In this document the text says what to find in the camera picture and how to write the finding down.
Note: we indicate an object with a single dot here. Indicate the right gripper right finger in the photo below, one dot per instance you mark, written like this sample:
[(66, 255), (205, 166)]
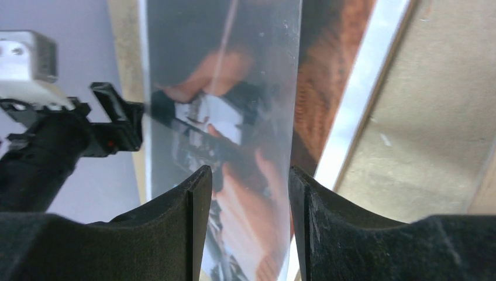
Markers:
[(339, 240)]

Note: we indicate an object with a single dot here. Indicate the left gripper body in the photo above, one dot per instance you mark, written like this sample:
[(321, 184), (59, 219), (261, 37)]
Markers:
[(39, 161)]

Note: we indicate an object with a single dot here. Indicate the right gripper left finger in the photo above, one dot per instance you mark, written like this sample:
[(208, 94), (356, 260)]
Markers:
[(160, 240)]

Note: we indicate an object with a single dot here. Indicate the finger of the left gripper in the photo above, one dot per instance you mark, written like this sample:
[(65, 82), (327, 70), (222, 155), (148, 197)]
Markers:
[(124, 130)]

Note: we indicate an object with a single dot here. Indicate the clear acrylic sheet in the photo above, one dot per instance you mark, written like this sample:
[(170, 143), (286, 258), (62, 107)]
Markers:
[(220, 91)]

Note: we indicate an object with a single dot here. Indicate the glossy photo print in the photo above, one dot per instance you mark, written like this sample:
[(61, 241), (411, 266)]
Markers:
[(330, 37)]

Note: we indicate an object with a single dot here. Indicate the wooden picture frame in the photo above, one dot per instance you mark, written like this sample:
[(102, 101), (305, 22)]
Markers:
[(483, 201)]

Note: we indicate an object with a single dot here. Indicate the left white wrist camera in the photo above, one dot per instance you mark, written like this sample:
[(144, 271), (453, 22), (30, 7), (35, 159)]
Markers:
[(29, 69)]

